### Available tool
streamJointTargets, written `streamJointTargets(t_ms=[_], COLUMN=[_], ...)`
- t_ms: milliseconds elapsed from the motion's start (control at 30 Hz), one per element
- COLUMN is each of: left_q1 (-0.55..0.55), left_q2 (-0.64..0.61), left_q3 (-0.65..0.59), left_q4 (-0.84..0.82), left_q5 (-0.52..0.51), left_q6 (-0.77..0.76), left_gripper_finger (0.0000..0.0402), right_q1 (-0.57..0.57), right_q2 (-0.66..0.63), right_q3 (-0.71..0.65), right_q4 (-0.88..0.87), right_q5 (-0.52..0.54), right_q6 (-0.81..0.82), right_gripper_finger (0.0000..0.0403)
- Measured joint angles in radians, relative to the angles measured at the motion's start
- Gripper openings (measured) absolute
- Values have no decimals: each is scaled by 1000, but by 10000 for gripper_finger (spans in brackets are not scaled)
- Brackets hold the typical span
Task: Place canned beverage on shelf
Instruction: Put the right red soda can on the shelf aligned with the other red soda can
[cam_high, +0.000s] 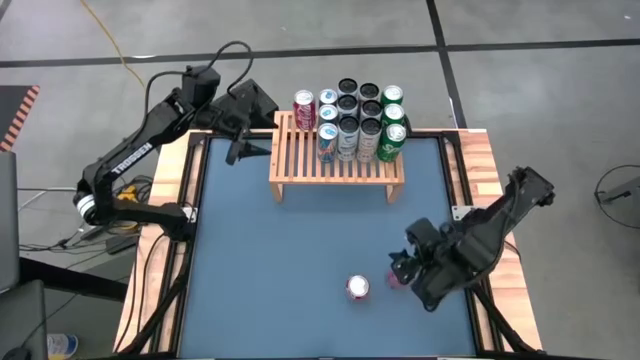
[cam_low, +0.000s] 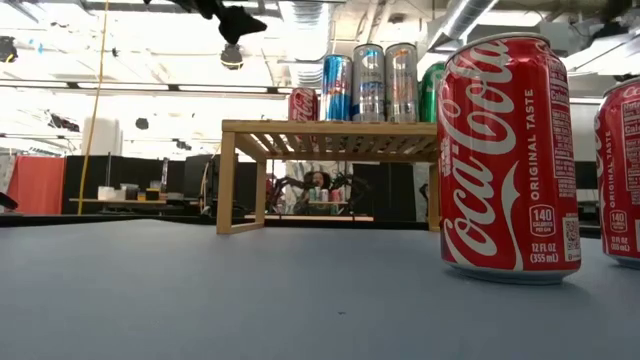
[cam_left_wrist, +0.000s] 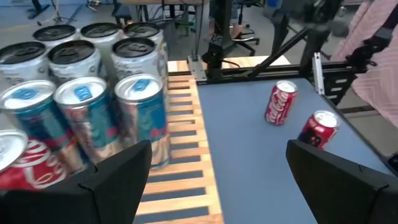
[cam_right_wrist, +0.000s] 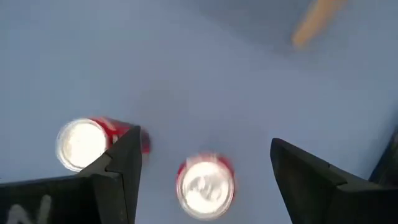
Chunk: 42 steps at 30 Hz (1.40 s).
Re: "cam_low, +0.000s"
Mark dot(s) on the yellow black box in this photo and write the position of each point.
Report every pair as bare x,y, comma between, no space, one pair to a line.
152,194

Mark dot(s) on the wooden slatted shelf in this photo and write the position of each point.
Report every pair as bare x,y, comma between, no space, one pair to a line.
330,131

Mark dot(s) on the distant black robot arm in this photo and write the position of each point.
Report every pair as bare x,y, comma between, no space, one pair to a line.
282,192
352,187

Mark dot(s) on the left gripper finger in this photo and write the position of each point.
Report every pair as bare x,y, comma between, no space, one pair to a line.
237,25
207,7

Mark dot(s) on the black monitor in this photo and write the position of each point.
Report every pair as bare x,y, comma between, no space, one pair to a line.
586,175

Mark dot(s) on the black cup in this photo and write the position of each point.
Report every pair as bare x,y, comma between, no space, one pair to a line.
131,191

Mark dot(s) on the white box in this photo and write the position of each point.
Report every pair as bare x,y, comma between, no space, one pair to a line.
107,192

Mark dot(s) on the dark wall-mounted device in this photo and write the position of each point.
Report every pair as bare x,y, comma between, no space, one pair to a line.
65,123

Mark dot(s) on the red Star Wars cola can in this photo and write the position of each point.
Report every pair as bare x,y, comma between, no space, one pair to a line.
303,105

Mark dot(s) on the distant wooden table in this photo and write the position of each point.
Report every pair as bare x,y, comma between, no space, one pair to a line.
310,218

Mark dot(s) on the wooden desk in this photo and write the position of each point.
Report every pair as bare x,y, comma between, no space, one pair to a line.
125,201

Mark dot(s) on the green Sprite can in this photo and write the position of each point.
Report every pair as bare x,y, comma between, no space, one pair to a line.
429,95

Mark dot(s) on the small dark wall fixture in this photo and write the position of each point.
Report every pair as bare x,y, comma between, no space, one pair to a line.
182,145

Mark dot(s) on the red partition panel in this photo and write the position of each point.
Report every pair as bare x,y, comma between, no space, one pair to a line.
35,185

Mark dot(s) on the distant small wooden shelf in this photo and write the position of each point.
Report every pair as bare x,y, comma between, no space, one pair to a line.
327,202

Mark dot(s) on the round dark wall fixture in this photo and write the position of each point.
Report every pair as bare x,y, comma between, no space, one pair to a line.
142,123

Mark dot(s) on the slim can white blue lid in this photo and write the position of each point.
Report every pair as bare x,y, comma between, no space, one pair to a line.
336,90

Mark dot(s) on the person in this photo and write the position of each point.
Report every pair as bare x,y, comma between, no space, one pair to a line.
318,180

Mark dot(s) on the white Celsius can blue band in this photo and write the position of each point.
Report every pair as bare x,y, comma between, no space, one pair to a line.
368,85

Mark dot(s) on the white Celsius can yellow band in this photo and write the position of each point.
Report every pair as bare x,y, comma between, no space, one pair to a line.
401,85

